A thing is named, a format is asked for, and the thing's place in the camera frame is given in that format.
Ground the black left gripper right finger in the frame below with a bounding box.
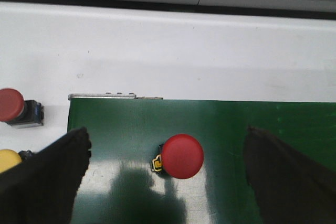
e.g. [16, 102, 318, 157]
[243, 127, 335, 223]

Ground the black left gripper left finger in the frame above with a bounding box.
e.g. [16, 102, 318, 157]
[1, 127, 92, 223]

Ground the red mushroom push button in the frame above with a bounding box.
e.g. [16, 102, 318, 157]
[1, 88, 44, 129]
[151, 133, 204, 179]

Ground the green conveyor belt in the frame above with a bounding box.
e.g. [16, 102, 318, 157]
[68, 98, 335, 223]

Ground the metal conveyor end plate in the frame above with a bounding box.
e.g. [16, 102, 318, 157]
[68, 92, 163, 101]

